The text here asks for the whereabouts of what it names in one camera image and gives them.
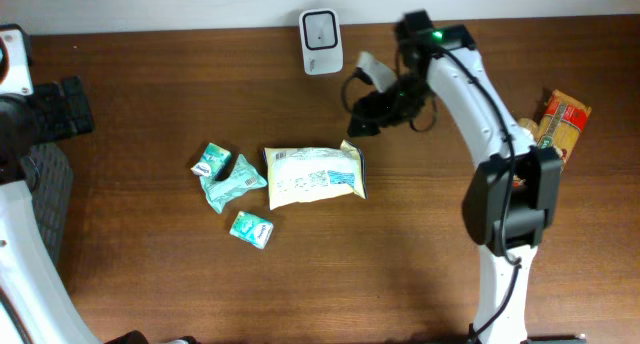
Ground cream snack bag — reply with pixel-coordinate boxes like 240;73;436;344
263;140;368;210

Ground orange spaghetti pasta pack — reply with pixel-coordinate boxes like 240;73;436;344
521;90;592;168

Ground small teal tissue pack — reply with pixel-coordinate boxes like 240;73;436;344
191;143;232;179

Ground small white teal packet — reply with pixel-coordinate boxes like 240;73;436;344
229;211;274;249

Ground white cosmetic tube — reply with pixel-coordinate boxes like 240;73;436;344
518;118;539;141

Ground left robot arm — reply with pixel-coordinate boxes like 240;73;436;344
1;24;98;343

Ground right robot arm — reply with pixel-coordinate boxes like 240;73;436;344
344;10;562;344

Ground white barcode scanner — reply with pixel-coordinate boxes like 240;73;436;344
298;8;344;76

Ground grey plastic mesh basket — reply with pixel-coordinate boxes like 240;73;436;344
21;143;74;265

